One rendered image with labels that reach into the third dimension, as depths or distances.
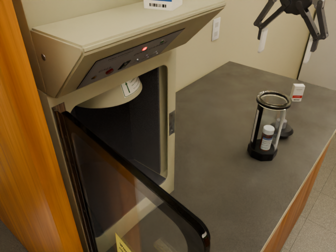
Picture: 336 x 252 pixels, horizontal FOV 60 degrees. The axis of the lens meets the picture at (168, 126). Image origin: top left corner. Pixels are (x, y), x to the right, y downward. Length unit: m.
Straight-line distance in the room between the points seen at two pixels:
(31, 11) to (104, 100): 0.24
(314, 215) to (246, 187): 1.36
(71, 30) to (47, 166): 0.18
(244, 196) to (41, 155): 0.68
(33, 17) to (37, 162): 0.19
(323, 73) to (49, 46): 3.33
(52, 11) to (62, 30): 0.05
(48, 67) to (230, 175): 0.72
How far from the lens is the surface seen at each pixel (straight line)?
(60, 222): 0.49
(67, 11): 0.47
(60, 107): 0.50
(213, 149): 1.09
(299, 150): 1.18
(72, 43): 0.37
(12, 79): 0.35
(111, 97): 0.60
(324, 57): 3.54
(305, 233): 2.17
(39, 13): 0.45
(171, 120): 0.75
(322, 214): 2.33
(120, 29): 0.41
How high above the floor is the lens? 1.62
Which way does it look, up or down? 35 degrees down
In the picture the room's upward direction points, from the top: straight up
